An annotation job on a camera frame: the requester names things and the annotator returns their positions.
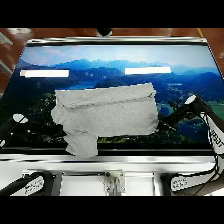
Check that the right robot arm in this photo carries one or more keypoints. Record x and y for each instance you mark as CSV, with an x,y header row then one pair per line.
x,y
200,108

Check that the grey shirt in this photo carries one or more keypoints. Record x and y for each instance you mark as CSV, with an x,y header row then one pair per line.
x,y
110,113

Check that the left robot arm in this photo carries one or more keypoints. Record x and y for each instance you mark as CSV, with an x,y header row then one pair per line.
x,y
20,186

